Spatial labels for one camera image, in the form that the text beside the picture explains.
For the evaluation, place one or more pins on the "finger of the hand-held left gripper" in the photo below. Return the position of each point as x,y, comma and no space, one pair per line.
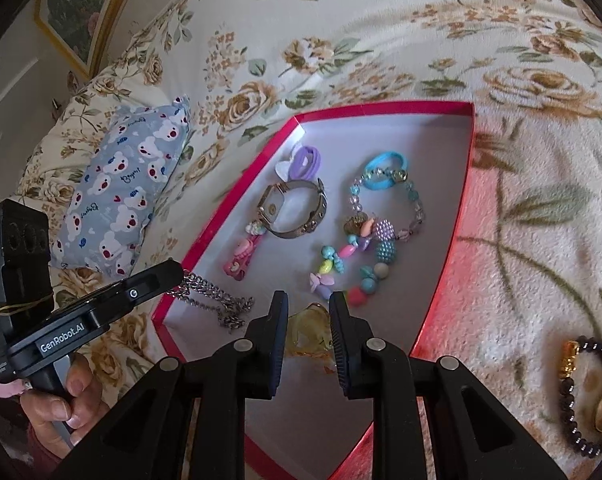
151,280

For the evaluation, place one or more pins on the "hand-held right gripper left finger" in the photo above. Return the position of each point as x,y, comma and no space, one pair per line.
278,345

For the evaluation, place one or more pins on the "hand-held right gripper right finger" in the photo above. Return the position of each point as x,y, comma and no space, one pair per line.
341,345

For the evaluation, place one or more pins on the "yellow hair clip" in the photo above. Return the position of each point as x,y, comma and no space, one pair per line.
308,330

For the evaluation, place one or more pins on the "pink hair clip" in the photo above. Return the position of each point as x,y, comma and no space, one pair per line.
238,257

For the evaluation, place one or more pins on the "silver mesh band wristwatch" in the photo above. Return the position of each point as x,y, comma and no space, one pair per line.
276,205

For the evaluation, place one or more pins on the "red shallow cardboard box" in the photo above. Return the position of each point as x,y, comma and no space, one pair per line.
431,160

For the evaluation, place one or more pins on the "person's left forearm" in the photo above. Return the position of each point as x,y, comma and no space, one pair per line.
33,460

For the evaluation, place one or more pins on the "person's left hand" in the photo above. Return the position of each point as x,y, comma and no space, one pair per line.
56,405

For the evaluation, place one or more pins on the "blue bear print pillow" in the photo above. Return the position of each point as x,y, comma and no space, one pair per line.
116,195

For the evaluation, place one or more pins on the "yellow framed painting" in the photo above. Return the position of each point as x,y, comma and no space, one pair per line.
76,5

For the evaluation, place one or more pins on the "floral cream blanket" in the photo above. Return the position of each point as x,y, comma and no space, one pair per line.
431,35

